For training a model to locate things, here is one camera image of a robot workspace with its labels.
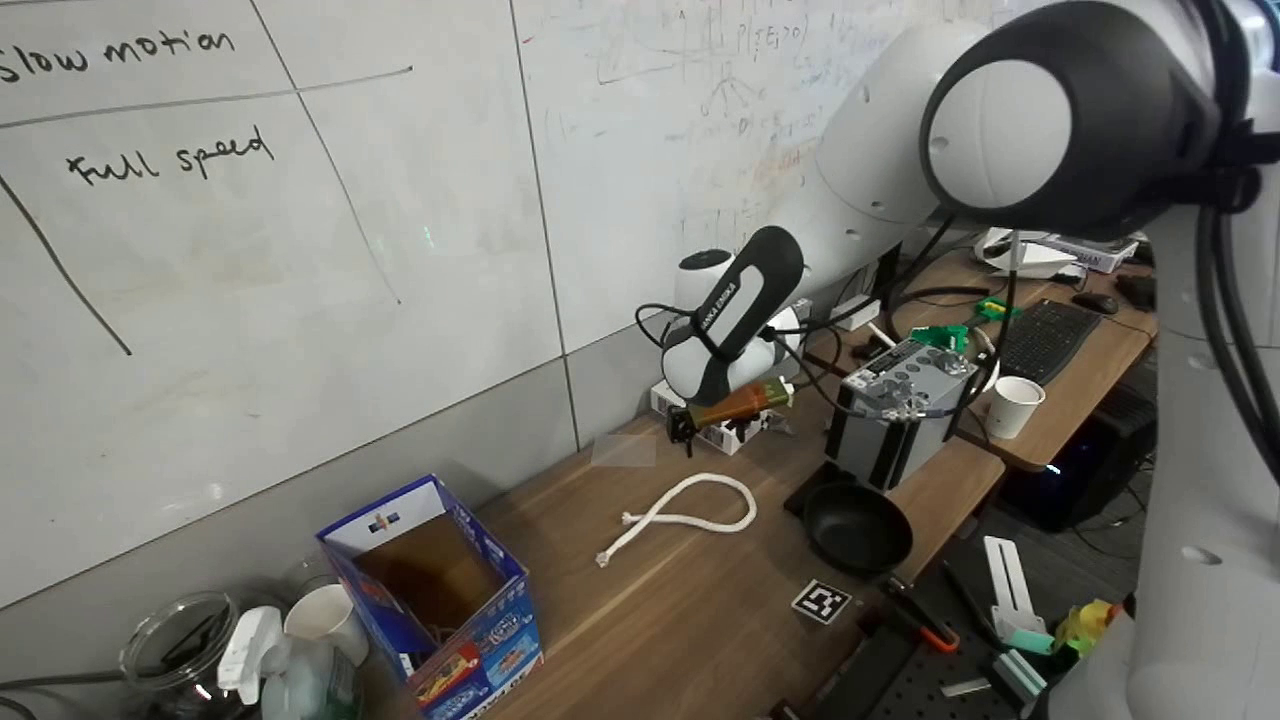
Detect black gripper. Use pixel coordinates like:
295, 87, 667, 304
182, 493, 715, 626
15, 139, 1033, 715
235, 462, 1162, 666
664, 398, 737, 447

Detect long looped white rope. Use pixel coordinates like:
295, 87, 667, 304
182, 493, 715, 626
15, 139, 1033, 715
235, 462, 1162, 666
593, 468, 758, 574

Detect white phone box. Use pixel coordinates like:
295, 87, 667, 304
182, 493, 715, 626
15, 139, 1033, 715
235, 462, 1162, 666
646, 378, 782, 462

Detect blue printed cardboard box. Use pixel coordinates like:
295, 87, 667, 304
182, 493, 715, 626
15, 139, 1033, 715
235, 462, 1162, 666
315, 472, 549, 720

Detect black frying pan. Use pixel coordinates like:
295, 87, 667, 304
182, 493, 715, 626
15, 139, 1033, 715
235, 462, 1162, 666
781, 462, 919, 580

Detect grey battery with round caps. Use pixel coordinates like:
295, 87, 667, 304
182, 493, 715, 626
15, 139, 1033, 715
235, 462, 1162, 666
823, 338, 984, 496

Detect white power adapter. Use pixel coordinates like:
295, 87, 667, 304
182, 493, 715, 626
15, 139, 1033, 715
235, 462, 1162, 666
826, 292, 889, 338

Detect black white marker tag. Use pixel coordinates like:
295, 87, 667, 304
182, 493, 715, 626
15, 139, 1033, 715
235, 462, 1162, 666
787, 574, 855, 633

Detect green plastic clip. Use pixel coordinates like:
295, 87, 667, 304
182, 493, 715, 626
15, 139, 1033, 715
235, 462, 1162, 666
917, 296, 1015, 360

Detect white paper cup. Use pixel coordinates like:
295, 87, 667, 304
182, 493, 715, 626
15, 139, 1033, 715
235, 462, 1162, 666
980, 372, 1046, 447

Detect black keyboard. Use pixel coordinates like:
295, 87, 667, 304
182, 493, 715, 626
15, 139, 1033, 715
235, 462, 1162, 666
994, 300, 1112, 394

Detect white headset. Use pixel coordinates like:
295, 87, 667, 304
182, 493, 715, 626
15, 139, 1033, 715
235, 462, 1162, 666
972, 222, 1153, 290

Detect black computer tower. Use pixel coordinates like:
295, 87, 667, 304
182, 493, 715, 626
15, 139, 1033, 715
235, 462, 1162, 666
994, 386, 1184, 536

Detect teal plastic item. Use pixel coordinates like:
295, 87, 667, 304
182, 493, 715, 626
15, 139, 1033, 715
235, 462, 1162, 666
987, 626, 1062, 710

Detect clear plastic bottle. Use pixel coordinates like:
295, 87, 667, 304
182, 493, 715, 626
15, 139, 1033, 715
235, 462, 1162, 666
261, 580, 371, 720

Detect yellow green plastic item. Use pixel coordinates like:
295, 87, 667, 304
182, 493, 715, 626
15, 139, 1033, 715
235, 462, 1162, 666
1050, 598, 1118, 666

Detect whiteboard with black writing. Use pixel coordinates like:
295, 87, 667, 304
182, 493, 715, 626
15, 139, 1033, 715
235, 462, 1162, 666
0, 0, 572, 612

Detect white spray bottle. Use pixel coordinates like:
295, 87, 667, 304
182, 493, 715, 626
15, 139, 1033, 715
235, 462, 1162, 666
217, 603, 287, 710

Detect clear glass jar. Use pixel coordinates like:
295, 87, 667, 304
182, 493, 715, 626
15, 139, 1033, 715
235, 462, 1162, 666
112, 589, 245, 711

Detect black clamp orange handle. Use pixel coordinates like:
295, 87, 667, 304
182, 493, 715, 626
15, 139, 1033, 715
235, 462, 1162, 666
874, 575, 968, 661

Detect white rail piece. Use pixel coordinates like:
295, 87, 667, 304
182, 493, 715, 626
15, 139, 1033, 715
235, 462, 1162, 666
980, 531, 1050, 640

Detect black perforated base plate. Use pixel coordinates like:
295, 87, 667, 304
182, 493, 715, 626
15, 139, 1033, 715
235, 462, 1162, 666
782, 505, 1153, 720

